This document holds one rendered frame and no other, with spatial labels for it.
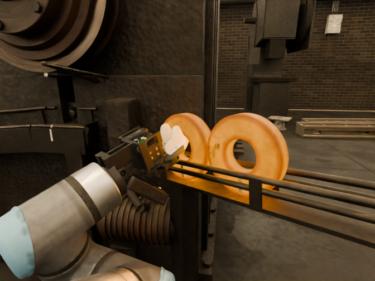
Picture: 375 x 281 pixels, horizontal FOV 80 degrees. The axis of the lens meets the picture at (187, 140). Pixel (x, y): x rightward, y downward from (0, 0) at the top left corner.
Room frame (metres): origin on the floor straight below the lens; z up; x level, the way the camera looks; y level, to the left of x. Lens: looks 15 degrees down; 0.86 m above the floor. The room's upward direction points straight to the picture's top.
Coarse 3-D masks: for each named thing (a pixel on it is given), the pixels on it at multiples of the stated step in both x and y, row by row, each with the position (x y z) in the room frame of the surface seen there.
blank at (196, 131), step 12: (168, 120) 0.53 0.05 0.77; (180, 120) 0.50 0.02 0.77; (192, 120) 0.48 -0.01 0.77; (192, 132) 0.48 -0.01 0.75; (204, 132) 0.46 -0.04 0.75; (192, 144) 0.48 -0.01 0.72; (204, 144) 0.45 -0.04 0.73; (192, 156) 0.47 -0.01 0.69; (204, 156) 0.45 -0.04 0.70; (192, 168) 0.47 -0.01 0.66
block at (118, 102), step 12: (108, 108) 0.68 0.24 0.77; (120, 108) 0.68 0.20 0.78; (132, 108) 0.70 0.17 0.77; (108, 120) 0.68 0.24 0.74; (120, 120) 0.68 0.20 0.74; (132, 120) 0.70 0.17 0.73; (108, 132) 0.68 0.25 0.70; (120, 132) 0.68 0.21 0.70; (132, 132) 0.69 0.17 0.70; (120, 144) 0.68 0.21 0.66
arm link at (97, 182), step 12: (84, 168) 0.35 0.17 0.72; (96, 168) 0.34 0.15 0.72; (84, 180) 0.32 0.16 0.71; (96, 180) 0.32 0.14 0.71; (108, 180) 0.33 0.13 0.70; (96, 192) 0.31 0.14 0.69; (108, 192) 0.32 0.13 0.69; (96, 204) 0.31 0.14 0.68; (108, 204) 0.32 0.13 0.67; (120, 204) 0.35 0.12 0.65
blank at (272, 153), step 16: (224, 128) 0.42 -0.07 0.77; (240, 128) 0.39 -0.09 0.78; (256, 128) 0.37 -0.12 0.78; (272, 128) 0.37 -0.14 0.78; (208, 144) 0.44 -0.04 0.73; (224, 144) 0.42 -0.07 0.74; (256, 144) 0.37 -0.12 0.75; (272, 144) 0.35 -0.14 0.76; (224, 160) 0.42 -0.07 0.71; (256, 160) 0.37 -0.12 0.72; (272, 160) 0.35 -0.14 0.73; (288, 160) 0.36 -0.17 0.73; (224, 176) 0.41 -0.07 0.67; (272, 176) 0.35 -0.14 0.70; (240, 192) 0.39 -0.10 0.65
